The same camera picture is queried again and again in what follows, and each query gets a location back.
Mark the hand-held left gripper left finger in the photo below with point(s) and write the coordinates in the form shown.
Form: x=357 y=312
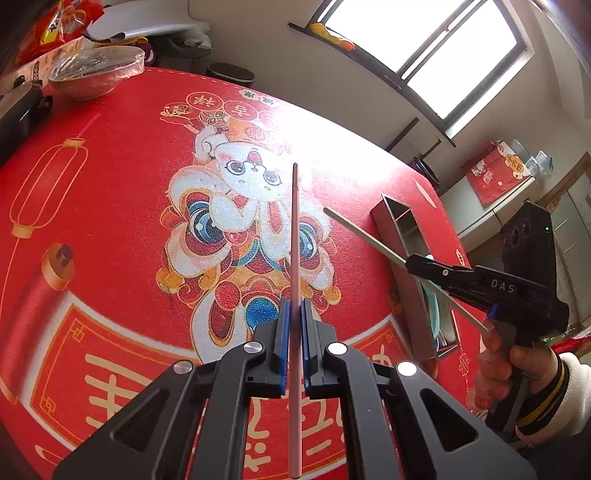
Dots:
x=282 y=332

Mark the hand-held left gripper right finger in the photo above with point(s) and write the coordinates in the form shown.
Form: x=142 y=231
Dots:
x=307 y=332

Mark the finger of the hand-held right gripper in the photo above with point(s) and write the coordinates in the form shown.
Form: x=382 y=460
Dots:
x=429 y=267

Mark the metal utensil holder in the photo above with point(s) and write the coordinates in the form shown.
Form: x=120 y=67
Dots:
x=406 y=295

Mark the teal spoon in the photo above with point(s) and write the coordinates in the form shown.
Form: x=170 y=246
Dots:
x=431 y=309

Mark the green chopstick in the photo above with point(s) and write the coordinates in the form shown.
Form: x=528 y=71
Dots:
x=369 y=239

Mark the pink chopstick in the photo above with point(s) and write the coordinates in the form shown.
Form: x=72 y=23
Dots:
x=295 y=230

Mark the person's right hand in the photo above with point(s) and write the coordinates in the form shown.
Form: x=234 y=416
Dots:
x=489 y=378

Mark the white cabinet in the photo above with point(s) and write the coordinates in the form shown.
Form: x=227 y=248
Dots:
x=480 y=221

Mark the red printed cloth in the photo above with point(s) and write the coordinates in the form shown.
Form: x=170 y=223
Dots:
x=489 y=180

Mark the clear plastic container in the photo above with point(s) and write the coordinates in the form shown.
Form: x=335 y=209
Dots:
x=535 y=161

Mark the black folding chair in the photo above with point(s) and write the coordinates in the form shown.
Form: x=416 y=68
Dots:
x=411 y=129

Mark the red printed table mat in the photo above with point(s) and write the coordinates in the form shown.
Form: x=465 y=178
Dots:
x=115 y=184

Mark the window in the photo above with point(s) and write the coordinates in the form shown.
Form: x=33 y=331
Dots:
x=415 y=37

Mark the orange yellow ornament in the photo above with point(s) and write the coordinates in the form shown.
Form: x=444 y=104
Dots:
x=332 y=37

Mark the bowl with plastic wrap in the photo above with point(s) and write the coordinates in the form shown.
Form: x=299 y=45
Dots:
x=87 y=87

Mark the white curved board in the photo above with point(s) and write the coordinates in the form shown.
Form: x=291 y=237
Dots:
x=138 y=30

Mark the black appliance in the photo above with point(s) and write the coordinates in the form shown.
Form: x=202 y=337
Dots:
x=16 y=115

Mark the printed cardboard box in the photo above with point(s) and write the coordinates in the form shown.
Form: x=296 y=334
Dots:
x=46 y=60

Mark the red snack bag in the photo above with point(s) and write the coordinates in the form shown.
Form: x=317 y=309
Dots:
x=51 y=32

